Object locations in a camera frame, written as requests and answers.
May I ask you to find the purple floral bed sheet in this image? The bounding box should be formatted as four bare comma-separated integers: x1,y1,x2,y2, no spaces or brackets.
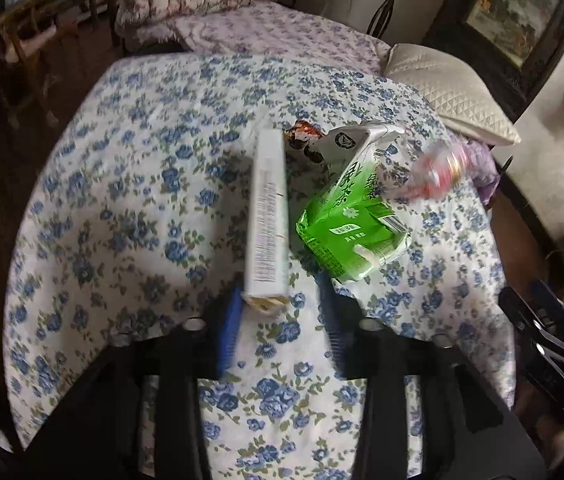
132,0,393,76

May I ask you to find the blue floral cloth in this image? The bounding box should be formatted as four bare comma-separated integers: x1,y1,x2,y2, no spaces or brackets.
2,52,518,480

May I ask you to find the green and white drink carton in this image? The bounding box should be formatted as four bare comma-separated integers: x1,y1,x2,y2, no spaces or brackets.
296,124,413,285

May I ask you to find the long white carton box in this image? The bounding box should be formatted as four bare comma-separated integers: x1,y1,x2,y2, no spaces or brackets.
242,129,293,316

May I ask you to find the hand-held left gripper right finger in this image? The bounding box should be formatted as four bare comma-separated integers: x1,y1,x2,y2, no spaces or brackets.
318,280,549,480

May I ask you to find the brown snack wrapper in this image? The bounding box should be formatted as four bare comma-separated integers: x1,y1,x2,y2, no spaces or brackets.
284,120,330,163

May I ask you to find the white quilted pillow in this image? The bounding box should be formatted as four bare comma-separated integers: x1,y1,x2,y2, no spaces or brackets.
384,43,522,147

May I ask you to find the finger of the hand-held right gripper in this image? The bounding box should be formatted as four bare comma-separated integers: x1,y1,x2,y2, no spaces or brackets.
499,287,564,403
527,279,564,358

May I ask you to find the purple cloth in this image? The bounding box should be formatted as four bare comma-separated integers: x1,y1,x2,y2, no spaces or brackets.
467,137,502,203

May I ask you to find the clear plastic bottle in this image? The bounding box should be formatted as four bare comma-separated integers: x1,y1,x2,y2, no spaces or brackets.
387,137,470,201

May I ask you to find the dark framed landscape painting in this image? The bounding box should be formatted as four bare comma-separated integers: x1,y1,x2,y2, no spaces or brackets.
422,0,564,121

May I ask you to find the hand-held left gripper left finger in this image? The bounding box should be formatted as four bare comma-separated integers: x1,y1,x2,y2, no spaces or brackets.
22,285,249,480

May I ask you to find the wooden chair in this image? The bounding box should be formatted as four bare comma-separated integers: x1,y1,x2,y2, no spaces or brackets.
0,5,63,128

